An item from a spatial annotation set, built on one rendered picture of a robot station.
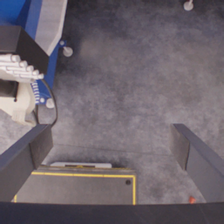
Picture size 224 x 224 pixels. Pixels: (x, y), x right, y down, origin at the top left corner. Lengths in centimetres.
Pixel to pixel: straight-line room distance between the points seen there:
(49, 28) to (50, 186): 110
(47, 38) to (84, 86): 86
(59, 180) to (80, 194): 20
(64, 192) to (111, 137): 64
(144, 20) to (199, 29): 60
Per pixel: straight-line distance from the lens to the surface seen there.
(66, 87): 173
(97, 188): 131
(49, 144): 17
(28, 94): 92
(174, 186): 174
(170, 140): 16
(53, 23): 97
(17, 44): 66
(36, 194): 148
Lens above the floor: 157
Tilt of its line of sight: 83 degrees down
